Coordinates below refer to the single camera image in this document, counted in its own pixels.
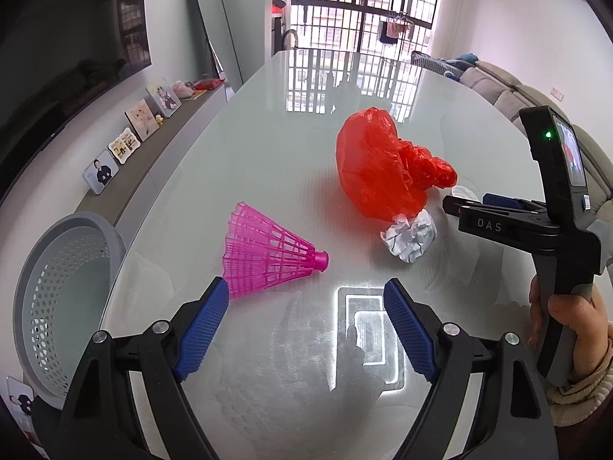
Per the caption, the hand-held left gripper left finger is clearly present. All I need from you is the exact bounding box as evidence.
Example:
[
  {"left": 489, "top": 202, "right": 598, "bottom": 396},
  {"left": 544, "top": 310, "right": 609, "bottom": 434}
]
[{"left": 45, "top": 277, "right": 231, "bottom": 460}]

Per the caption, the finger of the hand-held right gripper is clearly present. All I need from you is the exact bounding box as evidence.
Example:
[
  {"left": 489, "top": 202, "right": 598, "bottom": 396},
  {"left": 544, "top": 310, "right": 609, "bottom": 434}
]
[
  {"left": 441, "top": 195, "right": 547, "bottom": 224},
  {"left": 483, "top": 193, "right": 547, "bottom": 212}
]

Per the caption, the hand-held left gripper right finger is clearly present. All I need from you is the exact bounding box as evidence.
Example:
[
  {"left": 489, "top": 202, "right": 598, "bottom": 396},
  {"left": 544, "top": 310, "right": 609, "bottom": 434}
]
[{"left": 383, "top": 278, "right": 561, "bottom": 460}]

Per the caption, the white paper ball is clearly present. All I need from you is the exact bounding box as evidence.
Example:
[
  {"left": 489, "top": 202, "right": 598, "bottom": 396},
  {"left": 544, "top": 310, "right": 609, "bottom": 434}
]
[{"left": 380, "top": 210, "right": 439, "bottom": 264}]

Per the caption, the pink plastic shuttlecock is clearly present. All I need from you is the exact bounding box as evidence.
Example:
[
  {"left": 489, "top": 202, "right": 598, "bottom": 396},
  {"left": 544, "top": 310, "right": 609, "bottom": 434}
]
[{"left": 221, "top": 202, "right": 330, "bottom": 299}]

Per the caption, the red plastic bag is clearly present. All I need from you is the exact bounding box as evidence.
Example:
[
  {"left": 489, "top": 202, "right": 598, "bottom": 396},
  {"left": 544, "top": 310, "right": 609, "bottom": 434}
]
[{"left": 335, "top": 108, "right": 458, "bottom": 223}]

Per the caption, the grey perforated plastic basket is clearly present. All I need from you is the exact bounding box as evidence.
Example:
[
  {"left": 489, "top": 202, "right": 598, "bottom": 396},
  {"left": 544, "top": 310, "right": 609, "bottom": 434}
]
[{"left": 12, "top": 212, "right": 128, "bottom": 398}]

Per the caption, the person's right forearm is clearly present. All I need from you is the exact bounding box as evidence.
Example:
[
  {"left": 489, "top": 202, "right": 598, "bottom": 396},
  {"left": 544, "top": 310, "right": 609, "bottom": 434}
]
[{"left": 546, "top": 321, "right": 613, "bottom": 427}]

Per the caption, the person's right hand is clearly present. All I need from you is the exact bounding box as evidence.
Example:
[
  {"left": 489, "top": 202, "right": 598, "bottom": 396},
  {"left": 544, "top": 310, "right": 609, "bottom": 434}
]
[{"left": 528, "top": 275, "right": 609, "bottom": 379}]

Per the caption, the beige sofa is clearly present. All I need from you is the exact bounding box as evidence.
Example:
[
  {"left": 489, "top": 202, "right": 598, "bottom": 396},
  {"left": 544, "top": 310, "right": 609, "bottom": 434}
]
[{"left": 460, "top": 60, "right": 613, "bottom": 212}]

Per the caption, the black white checkered cloth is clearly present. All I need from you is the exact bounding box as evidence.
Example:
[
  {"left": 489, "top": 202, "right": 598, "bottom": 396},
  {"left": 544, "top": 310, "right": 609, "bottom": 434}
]
[{"left": 410, "top": 50, "right": 465, "bottom": 80}]

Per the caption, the long grey television cabinet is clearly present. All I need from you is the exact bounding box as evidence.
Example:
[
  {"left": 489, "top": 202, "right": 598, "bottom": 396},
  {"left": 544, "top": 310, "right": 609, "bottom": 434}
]
[{"left": 72, "top": 84, "right": 235, "bottom": 231}]

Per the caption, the portrait photo card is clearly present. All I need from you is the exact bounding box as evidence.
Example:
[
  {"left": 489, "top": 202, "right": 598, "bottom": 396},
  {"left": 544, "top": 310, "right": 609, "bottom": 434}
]
[{"left": 7, "top": 376, "right": 36, "bottom": 417}]

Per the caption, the small clothes drying rack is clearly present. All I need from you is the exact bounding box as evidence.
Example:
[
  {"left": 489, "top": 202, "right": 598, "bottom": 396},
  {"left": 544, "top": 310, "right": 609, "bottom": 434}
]
[{"left": 378, "top": 10, "right": 415, "bottom": 44}]

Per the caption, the black window grille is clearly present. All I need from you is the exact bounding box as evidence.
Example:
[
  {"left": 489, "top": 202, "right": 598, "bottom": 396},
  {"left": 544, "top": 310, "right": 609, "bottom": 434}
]
[{"left": 290, "top": 0, "right": 444, "bottom": 56}]

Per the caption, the tall black-framed mirror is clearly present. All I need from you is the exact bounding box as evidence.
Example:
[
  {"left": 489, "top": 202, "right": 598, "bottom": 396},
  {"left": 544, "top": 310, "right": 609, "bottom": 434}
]
[{"left": 187, "top": 0, "right": 244, "bottom": 94}]

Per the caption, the large black television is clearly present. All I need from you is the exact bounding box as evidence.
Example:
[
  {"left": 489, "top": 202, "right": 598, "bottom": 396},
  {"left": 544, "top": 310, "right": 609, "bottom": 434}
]
[{"left": 0, "top": 0, "right": 153, "bottom": 202}]

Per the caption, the portrait photo frame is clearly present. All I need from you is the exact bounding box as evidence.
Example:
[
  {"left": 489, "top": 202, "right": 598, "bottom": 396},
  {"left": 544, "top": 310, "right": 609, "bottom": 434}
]
[{"left": 83, "top": 149, "right": 120, "bottom": 196}]

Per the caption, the scalloped white photo frame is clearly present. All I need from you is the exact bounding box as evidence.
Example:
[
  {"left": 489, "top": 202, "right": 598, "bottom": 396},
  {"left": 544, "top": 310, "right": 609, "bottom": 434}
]
[{"left": 108, "top": 127, "right": 142, "bottom": 164}]

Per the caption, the beige photo frame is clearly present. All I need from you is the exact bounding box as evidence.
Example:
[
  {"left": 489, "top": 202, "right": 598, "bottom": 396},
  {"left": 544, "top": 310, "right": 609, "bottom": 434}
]
[{"left": 125, "top": 99, "right": 160, "bottom": 142}]

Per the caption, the white child photo frame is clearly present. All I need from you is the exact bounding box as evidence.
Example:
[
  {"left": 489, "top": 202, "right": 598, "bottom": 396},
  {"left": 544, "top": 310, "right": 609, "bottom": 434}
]
[{"left": 145, "top": 78, "right": 182, "bottom": 118}]

